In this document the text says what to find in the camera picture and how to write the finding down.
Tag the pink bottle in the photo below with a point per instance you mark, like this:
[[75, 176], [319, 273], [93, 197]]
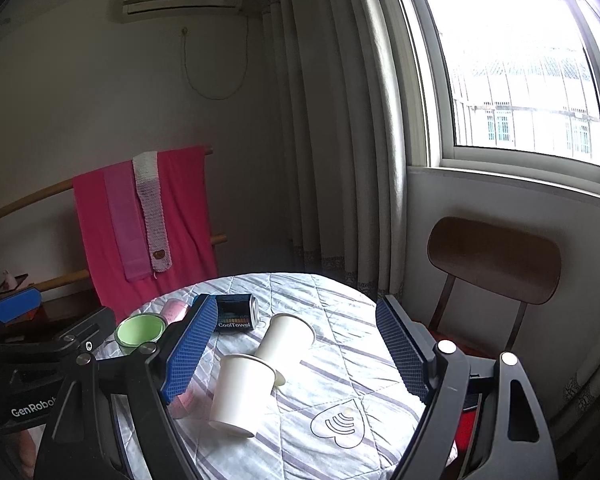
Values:
[[174, 311]]

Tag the white pink knitted scarf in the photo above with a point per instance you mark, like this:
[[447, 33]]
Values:
[[152, 200]]

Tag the wooden towel rack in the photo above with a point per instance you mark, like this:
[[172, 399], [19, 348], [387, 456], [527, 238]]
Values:
[[25, 205]]

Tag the heart-shaped clear sticker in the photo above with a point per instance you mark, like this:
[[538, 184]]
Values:
[[339, 422]]

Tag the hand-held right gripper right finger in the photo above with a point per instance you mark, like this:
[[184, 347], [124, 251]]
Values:
[[403, 355]]

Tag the tissue box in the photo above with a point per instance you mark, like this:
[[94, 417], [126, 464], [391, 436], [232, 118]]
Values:
[[11, 282]]

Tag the hot pink towel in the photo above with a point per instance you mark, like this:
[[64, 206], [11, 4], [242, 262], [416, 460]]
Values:
[[185, 210]]

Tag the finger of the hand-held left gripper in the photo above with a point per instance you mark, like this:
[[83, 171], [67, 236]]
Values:
[[17, 305], [40, 342]]

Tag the green cup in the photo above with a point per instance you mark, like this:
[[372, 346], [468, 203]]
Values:
[[139, 332]]

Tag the white paper cup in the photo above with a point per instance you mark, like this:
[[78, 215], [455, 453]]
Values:
[[240, 392], [285, 342]]

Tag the dark printed can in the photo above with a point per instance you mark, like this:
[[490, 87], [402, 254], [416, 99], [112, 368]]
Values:
[[234, 312]]

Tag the pale pink object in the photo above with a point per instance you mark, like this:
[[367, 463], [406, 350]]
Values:
[[185, 401]]

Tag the brown wooden chair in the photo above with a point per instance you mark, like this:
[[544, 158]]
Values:
[[494, 255]]

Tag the grey pleated curtain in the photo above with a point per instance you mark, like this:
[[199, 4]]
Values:
[[594, 390], [340, 135]]

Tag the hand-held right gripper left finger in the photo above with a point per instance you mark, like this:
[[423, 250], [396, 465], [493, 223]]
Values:
[[187, 355]]

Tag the white air conditioner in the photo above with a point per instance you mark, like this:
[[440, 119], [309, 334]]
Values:
[[180, 0]]

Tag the white framed window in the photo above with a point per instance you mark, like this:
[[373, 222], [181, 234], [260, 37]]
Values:
[[509, 60]]

